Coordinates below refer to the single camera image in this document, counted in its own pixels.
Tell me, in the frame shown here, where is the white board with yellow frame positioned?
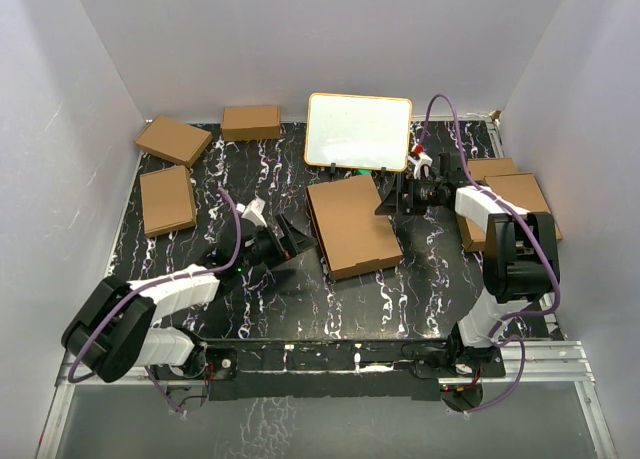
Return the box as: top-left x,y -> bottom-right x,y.
304,92 -> 413,172

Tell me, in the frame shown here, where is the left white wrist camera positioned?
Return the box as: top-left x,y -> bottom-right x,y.
236,197 -> 267,227

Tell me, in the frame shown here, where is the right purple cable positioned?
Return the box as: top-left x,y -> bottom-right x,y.
414,93 -> 562,340

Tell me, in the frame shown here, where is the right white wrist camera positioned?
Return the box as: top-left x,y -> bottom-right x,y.
407,144 -> 433,180

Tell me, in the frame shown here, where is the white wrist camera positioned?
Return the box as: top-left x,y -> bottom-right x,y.
236,197 -> 267,227
407,144 -> 433,180

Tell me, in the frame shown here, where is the black base bar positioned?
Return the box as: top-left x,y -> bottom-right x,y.
196,335 -> 505,401

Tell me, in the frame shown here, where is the small folded cardboard box right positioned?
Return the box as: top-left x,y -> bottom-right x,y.
484,172 -> 551,213

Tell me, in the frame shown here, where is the folded cardboard box back centre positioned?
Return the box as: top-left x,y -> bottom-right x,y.
221,105 -> 281,142

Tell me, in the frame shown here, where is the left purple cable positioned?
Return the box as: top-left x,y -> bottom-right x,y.
67,187 -> 244,384

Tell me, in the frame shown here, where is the large cardboard box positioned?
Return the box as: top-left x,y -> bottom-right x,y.
306,174 -> 403,281
456,157 -> 518,253

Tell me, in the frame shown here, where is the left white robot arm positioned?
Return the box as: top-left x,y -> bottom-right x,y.
61,214 -> 318,383

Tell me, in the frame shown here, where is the purple cable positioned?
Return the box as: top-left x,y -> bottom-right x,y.
414,93 -> 562,340
67,187 -> 244,384

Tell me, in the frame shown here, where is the folded cardboard box back left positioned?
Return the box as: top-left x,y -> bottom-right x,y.
134,115 -> 212,168

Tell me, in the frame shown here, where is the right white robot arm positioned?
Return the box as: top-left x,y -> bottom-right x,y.
375,150 -> 560,378

